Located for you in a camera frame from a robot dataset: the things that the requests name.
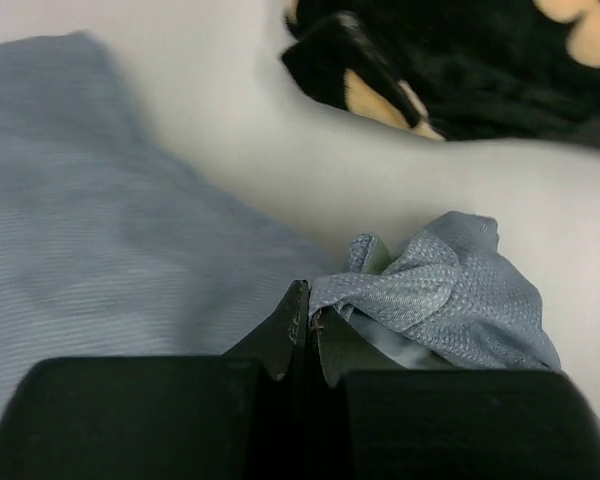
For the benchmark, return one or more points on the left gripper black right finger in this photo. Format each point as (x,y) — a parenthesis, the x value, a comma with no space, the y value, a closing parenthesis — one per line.
(342,350)

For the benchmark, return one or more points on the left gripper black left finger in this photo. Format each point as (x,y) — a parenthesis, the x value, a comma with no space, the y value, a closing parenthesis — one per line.
(276,349)

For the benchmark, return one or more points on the blue grey pillowcase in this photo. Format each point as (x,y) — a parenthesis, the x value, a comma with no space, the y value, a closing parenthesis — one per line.
(111,246)

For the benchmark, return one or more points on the black floral plush pillow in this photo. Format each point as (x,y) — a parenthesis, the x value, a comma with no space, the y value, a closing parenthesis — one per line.
(454,70)

